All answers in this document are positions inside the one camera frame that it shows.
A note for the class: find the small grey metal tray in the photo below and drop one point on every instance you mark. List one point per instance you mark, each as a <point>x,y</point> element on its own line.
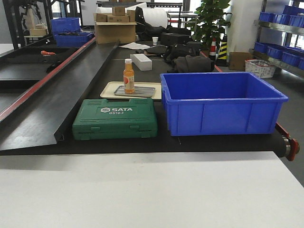
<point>139,91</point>

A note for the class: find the beige plastic tray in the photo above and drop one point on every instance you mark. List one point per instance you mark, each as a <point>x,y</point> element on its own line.
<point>111,87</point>

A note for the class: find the large blue plastic bin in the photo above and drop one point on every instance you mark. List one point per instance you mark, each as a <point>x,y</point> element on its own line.
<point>219,103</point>

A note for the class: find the orange juice bottle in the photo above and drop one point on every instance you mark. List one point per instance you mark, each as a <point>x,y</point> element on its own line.
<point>128,76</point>

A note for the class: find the white rectangular box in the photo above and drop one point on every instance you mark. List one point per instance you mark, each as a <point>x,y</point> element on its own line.
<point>141,61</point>

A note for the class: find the green SATA tool case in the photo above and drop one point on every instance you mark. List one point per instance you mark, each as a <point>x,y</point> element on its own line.
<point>102,119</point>

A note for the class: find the dark jacket on table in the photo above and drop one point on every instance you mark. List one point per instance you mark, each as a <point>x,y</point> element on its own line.
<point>190,64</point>

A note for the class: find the white paper cup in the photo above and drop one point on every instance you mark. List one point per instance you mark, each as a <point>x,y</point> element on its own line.
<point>154,41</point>

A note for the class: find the black bag on table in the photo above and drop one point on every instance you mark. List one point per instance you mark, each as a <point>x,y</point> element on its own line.
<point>179,50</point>

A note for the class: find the red white traffic cone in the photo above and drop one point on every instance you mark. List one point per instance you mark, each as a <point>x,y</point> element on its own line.
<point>212,52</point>

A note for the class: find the black yellow traffic cone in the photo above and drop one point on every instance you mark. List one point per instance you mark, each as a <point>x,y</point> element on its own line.
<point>222,52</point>

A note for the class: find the large cardboard box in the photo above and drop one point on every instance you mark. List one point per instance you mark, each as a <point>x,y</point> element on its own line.
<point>110,29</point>

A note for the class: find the brown cardboard box floor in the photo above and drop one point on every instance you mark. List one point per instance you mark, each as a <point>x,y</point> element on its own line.
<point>237,60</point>

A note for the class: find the blue bin on conveyor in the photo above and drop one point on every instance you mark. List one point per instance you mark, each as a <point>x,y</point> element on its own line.
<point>75,40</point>

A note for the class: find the green potted plant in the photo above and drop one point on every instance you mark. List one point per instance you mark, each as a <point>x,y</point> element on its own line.
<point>210,22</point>

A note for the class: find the blue bin behind conveyor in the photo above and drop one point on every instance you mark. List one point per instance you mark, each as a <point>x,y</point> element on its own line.
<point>64,25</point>

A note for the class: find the white wire basket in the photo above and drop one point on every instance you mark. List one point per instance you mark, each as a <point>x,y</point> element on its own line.
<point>260,68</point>

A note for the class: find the orange handled tool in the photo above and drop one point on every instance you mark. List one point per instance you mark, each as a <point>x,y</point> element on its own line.
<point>46,53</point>

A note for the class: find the red conveyor roller bracket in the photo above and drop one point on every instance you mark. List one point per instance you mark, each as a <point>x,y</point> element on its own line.
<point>291,144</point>

